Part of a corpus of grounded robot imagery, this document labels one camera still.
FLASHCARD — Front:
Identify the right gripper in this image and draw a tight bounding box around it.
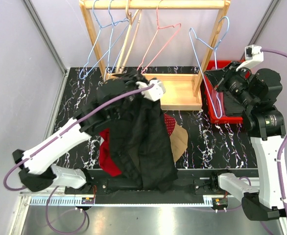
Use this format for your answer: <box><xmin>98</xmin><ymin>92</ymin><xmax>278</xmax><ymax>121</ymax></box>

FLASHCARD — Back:
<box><xmin>204</xmin><ymin>60</ymin><xmax>257</xmax><ymax>109</ymax></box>

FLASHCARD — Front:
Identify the pink garment in bin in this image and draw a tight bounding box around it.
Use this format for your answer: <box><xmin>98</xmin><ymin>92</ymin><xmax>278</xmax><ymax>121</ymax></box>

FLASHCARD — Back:
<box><xmin>211</xmin><ymin>90</ymin><xmax>225</xmax><ymax>118</ymax></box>

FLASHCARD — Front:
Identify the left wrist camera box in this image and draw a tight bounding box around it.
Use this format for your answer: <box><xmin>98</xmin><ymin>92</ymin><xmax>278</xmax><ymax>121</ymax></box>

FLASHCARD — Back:
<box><xmin>136</xmin><ymin>78</ymin><xmax>166</xmax><ymax>102</ymax></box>

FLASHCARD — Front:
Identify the red plastic bin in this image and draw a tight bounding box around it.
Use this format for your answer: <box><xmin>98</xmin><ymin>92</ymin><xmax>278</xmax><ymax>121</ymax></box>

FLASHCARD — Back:
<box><xmin>201</xmin><ymin>60</ymin><xmax>249</xmax><ymax>125</ymax></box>

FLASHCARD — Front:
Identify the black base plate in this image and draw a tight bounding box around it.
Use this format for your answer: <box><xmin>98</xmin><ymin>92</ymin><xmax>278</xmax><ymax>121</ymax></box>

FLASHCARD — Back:
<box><xmin>65</xmin><ymin>169</ymin><xmax>259</xmax><ymax>207</ymax></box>

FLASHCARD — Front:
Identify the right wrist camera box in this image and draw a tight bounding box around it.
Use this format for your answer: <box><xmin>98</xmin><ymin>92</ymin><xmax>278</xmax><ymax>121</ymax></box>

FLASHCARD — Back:
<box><xmin>236</xmin><ymin>45</ymin><xmax>264</xmax><ymax>71</ymax></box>

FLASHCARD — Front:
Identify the black marble mat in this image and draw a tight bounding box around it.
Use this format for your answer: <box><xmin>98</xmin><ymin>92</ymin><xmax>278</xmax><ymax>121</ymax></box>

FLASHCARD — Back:
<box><xmin>53</xmin><ymin>67</ymin><xmax>257</xmax><ymax>169</ymax></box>

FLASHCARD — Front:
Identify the dark grey striped shirt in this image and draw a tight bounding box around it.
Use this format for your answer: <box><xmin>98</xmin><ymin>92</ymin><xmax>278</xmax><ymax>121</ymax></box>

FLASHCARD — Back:
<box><xmin>223</xmin><ymin>93</ymin><xmax>243</xmax><ymax>117</ymax></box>

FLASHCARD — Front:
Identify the tan pleated skirt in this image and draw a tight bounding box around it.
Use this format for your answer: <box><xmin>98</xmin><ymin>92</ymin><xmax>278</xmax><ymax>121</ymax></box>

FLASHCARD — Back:
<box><xmin>170</xmin><ymin>124</ymin><xmax>188</xmax><ymax>163</ymax></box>

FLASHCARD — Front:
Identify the red polka dot skirt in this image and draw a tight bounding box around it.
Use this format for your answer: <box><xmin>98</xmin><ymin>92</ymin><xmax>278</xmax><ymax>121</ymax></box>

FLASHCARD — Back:
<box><xmin>164</xmin><ymin>114</ymin><xmax>176</xmax><ymax>136</ymax></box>

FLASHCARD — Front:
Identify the red pleated skirt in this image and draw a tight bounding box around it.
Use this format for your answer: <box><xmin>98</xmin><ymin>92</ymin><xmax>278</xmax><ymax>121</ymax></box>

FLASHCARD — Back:
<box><xmin>98</xmin><ymin>129</ymin><xmax>122</xmax><ymax>177</ymax></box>

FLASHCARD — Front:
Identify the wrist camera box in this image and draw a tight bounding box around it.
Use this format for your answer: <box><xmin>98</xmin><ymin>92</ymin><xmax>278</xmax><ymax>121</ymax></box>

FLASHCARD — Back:
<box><xmin>136</xmin><ymin>78</ymin><xmax>166</xmax><ymax>102</ymax></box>
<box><xmin>236</xmin><ymin>45</ymin><xmax>264</xmax><ymax>71</ymax></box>

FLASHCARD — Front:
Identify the wooden clothes rack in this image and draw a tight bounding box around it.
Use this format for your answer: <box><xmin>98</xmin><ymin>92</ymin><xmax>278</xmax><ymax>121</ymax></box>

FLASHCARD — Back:
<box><xmin>85</xmin><ymin>0</ymin><xmax>231</xmax><ymax>111</ymax></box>

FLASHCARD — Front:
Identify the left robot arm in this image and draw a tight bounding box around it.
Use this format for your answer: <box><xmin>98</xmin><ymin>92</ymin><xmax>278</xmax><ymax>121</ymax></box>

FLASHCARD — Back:
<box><xmin>12</xmin><ymin>70</ymin><xmax>155</xmax><ymax>194</ymax></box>

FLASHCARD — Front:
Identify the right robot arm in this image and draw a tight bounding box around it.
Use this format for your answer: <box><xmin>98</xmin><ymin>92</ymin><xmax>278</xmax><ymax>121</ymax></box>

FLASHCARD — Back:
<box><xmin>205</xmin><ymin>61</ymin><xmax>287</xmax><ymax>221</ymax></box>

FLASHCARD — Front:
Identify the black skirt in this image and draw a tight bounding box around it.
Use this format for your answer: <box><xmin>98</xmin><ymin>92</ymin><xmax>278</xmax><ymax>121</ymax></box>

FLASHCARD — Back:
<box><xmin>106</xmin><ymin>93</ymin><xmax>177</xmax><ymax>192</ymax></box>

